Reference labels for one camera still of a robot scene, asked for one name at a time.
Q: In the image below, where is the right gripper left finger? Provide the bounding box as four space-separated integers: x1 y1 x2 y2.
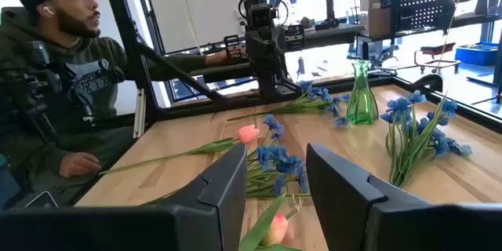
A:
0 144 248 251

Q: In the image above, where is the black curved object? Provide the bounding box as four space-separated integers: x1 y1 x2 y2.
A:
409 73 445 93

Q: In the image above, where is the black clamp device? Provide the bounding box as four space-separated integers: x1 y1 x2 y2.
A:
313 16 340 31

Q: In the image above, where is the pink artificial tulip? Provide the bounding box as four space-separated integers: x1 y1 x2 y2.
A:
100 124 261 176

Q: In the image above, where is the thin yellow cable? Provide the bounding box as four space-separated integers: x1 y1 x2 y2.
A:
436 0 460 74

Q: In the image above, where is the cardboard box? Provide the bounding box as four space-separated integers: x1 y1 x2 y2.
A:
359 0 393 38

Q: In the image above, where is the white frame bracket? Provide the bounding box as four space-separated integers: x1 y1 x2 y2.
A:
133 88 147 140

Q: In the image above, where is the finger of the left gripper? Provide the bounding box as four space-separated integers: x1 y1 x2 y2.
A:
224 34 247 61
285 24 306 52

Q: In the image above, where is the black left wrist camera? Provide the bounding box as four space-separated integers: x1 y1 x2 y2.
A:
244 0 276 28

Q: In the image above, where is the blue plastic bin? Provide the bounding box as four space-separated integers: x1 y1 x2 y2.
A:
454 42 500 67

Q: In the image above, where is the person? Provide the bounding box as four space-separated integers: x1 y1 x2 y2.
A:
0 0 238 209

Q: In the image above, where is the whiteboard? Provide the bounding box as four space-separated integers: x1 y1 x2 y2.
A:
140 0 252 54

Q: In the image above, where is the pink tulip with white tag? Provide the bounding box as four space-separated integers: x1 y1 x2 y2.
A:
238 194 305 251

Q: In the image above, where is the black smartphone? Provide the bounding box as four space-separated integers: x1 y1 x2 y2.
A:
24 191 60 209

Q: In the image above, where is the black aluminium table frame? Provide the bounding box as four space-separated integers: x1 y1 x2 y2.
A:
97 0 502 134

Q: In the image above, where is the green glass vase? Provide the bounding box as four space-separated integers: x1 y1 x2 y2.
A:
347 60 380 126

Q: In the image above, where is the grey desk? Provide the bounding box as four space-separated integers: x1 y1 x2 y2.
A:
187 22 366 84

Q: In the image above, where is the blue artificial flower bunch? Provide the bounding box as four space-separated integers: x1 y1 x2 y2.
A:
380 89 474 187
227 80 352 129
245 113 311 199

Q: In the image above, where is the rolling stool with red seat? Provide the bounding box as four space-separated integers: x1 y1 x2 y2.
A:
413 42 462 75

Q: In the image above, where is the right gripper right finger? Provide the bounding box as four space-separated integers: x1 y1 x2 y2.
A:
306 143 502 251

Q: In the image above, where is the black perforated panel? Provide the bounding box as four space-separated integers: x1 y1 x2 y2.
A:
390 0 457 35

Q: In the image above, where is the black tripod stand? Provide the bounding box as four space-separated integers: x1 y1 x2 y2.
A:
470 27 502 106

